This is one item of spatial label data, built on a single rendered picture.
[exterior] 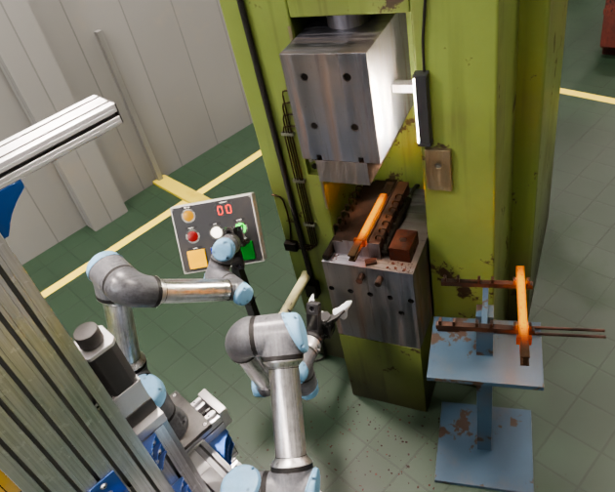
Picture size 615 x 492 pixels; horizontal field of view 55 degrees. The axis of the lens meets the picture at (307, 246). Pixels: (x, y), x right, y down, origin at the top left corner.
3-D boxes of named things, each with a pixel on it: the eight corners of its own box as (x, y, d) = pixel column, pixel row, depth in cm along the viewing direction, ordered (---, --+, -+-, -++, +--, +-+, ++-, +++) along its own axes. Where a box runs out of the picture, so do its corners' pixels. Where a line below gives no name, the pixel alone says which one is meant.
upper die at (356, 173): (370, 185, 210) (367, 163, 204) (319, 181, 218) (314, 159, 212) (403, 125, 238) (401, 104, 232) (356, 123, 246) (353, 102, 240)
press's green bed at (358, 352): (427, 412, 280) (420, 349, 251) (352, 394, 296) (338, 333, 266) (453, 326, 317) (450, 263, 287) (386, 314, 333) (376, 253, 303)
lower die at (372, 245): (381, 259, 232) (378, 242, 227) (334, 252, 241) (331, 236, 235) (410, 196, 260) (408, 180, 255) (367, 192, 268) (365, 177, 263)
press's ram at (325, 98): (404, 166, 198) (393, 52, 173) (302, 158, 214) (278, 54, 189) (434, 104, 226) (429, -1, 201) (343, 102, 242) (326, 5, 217)
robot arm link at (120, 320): (127, 412, 195) (100, 274, 168) (108, 388, 205) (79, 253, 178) (160, 394, 202) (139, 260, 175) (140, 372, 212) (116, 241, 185)
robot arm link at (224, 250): (206, 259, 201) (215, 236, 199) (214, 253, 211) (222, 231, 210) (227, 267, 201) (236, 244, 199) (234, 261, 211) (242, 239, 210)
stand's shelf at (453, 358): (543, 390, 204) (544, 387, 203) (427, 380, 216) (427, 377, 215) (540, 325, 225) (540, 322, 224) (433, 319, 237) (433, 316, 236)
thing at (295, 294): (272, 349, 250) (269, 342, 246) (262, 348, 252) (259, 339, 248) (312, 279, 279) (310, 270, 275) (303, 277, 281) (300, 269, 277)
